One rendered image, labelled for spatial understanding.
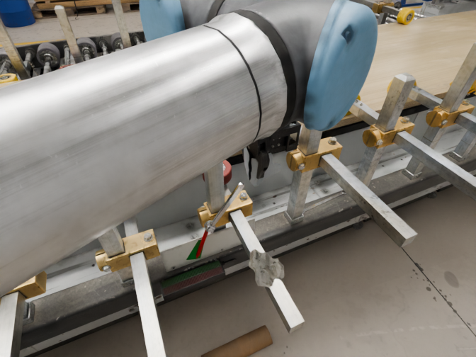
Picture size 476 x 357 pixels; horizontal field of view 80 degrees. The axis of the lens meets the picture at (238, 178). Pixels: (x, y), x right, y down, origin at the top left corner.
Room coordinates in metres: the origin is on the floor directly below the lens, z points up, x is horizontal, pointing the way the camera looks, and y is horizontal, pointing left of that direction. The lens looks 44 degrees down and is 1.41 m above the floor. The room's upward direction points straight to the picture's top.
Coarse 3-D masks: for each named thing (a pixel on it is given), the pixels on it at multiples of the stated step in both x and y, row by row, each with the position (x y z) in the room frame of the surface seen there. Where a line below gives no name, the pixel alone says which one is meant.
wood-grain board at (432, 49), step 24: (384, 24) 1.88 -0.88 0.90; (408, 24) 1.88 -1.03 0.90; (432, 24) 1.88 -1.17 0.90; (456, 24) 1.88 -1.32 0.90; (384, 48) 1.48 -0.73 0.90; (408, 48) 1.48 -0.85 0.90; (432, 48) 1.48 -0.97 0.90; (456, 48) 1.48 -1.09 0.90; (384, 72) 1.19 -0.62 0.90; (408, 72) 1.19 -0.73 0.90; (432, 72) 1.19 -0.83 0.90; (456, 72) 1.19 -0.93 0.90; (384, 96) 0.98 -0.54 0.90; (360, 120) 0.85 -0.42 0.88
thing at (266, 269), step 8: (256, 256) 0.33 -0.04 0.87; (264, 256) 0.32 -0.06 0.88; (256, 264) 0.31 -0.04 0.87; (264, 264) 0.30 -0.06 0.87; (272, 264) 0.31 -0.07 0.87; (280, 264) 0.31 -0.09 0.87; (256, 272) 0.29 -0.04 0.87; (264, 272) 0.28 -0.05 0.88; (272, 272) 0.29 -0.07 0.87; (280, 272) 0.29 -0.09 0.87; (256, 280) 0.27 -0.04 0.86; (264, 280) 0.27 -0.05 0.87; (272, 280) 0.27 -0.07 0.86
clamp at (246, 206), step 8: (240, 192) 0.51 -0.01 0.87; (240, 200) 0.48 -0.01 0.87; (248, 200) 0.48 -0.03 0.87; (200, 208) 0.46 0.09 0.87; (208, 208) 0.46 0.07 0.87; (232, 208) 0.46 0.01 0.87; (240, 208) 0.46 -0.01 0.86; (248, 208) 0.47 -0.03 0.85; (200, 216) 0.44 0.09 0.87; (208, 216) 0.44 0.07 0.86; (224, 216) 0.45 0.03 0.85; (200, 224) 0.45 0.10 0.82; (216, 224) 0.44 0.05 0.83; (224, 224) 0.45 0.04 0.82
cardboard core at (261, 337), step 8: (264, 328) 0.45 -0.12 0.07; (240, 336) 0.42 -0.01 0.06; (248, 336) 0.41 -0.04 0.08; (256, 336) 0.41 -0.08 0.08; (264, 336) 0.41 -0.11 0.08; (224, 344) 0.39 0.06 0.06; (232, 344) 0.38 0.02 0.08; (240, 344) 0.38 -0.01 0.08; (248, 344) 0.38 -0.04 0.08; (256, 344) 0.39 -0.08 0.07; (264, 344) 0.39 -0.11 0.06; (208, 352) 0.36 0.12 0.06; (216, 352) 0.36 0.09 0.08; (224, 352) 0.35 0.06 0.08; (232, 352) 0.36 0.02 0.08; (240, 352) 0.36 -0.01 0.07; (248, 352) 0.36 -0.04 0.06
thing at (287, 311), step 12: (228, 192) 0.52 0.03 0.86; (240, 216) 0.44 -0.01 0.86; (240, 228) 0.41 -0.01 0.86; (240, 240) 0.39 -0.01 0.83; (252, 240) 0.37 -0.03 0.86; (276, 288) 0.26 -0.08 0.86; (276, 300) 0.23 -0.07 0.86; (288, 300) 0.23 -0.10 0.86; (288, 312) 0.21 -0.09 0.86; (288, 324) 0.19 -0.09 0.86; (300, 324) 0.19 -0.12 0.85
